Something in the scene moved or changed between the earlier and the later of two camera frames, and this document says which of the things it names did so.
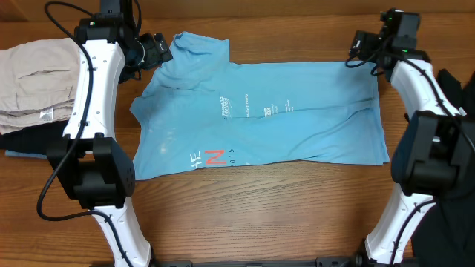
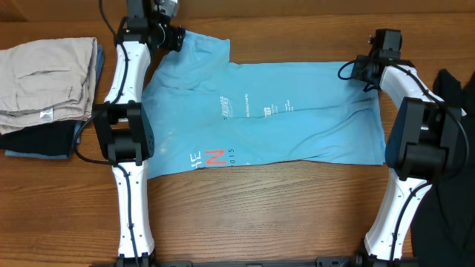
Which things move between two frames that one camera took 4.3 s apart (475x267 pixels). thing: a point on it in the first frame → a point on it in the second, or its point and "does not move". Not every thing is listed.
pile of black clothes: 444,230 does not move
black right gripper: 361,43 → 361,69
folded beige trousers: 38,82 does not move
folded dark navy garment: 38,138 does not move
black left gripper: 156,56 → 174,38
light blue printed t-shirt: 203,110 does not move
